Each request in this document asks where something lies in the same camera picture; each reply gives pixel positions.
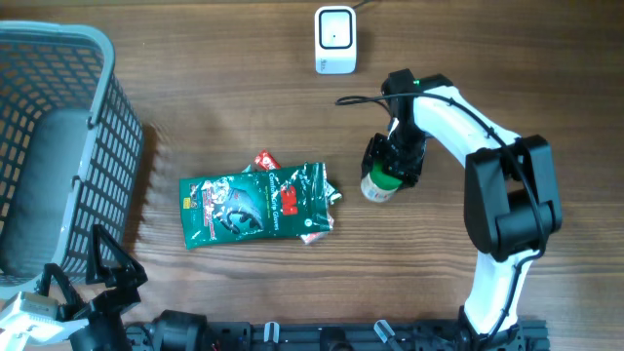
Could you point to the red white small packet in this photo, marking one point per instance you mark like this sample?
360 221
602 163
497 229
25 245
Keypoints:
311 238

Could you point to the red candy bar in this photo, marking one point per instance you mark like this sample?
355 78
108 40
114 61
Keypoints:
265 161

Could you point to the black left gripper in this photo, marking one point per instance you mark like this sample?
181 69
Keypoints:
128 276

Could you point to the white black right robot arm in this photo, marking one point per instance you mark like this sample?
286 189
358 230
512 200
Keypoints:
511 196

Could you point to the white barcode scanner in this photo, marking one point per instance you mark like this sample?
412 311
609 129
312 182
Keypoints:
335 30

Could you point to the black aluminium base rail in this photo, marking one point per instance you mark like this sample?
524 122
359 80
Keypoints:
419 336

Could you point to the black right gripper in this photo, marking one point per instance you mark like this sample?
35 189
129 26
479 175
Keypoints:
409 171

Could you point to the grey plastic shopping basket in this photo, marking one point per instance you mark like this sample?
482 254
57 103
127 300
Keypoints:
71 145

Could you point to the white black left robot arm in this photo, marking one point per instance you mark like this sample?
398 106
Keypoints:
170 331

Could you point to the green 3M gloves package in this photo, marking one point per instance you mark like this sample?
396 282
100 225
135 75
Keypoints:
281 203

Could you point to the green lid jar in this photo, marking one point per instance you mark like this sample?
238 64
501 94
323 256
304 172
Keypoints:
377 186

